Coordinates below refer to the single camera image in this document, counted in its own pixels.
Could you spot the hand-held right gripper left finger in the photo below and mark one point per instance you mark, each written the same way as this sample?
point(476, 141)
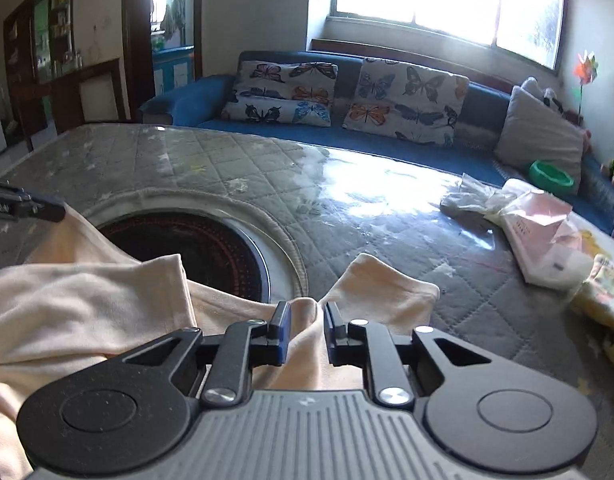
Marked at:
point(283, 332)

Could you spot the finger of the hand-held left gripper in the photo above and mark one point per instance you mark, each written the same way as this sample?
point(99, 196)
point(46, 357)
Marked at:
point(42, 207)

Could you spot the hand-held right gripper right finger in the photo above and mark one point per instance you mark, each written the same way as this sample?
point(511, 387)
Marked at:
point(330, 332)

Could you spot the cream garment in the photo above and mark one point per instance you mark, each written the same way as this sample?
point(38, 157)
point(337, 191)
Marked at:
point(87, 300)

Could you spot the hanging clothes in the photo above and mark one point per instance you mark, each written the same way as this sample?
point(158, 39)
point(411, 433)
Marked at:
point(173, 15)

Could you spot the dark wooden cabinet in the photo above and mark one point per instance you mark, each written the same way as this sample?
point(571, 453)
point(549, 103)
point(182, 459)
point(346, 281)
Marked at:
point(27, 85)

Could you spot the grey quilted table cover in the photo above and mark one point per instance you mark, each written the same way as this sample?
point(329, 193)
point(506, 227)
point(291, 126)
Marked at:
point(227, 170)

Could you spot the blue sofa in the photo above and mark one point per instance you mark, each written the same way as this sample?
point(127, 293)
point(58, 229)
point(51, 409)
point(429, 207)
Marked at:
point(197, 100)

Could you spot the blue low cabinet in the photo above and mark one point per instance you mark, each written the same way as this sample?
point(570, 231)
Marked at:
point(172, 67)

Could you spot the clear plastic bag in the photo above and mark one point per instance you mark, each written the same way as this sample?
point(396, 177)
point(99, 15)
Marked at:
point(467, 197)

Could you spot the small butterfly print cushion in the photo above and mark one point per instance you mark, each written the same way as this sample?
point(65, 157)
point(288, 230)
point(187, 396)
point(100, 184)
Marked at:
point(287, 77)
point(272, 111)

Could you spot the pink packaged garment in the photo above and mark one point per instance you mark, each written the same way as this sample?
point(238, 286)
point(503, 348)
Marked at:
point(542, 240)

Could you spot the large butterfly print cushion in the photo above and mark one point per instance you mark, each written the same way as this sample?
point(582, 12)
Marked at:
point(402, 102)

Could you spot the grey cushion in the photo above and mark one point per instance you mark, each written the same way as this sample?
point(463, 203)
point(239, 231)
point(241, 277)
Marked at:
point(537, 145)

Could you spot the orange hanging decoration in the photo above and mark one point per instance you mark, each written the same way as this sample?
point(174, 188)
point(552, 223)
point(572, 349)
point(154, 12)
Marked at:
point(586, 67)

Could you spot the dark wooden door frame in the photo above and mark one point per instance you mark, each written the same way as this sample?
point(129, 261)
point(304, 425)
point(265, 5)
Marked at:
point(137, 35)

